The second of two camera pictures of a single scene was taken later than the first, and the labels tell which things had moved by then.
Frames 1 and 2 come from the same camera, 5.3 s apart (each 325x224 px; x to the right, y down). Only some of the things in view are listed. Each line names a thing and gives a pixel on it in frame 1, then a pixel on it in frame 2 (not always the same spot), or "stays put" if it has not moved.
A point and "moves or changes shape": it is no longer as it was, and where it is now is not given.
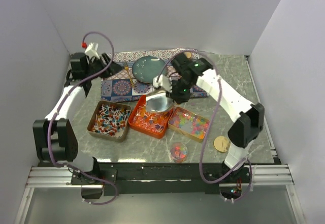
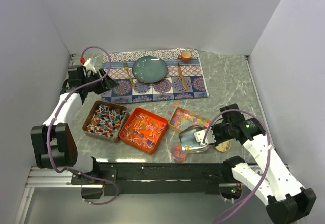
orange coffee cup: (188, 55) stays put
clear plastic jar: (179, 152) stays put
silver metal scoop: (159, 102) to (187, 139)
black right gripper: (179, 99) to (218, 140)
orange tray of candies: (153, 124) moves or changes shape
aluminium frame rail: (54, 177) stays put
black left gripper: (112, 68) to (105, 85)
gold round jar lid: (221, 144) stays put
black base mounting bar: (159, 177) stays put
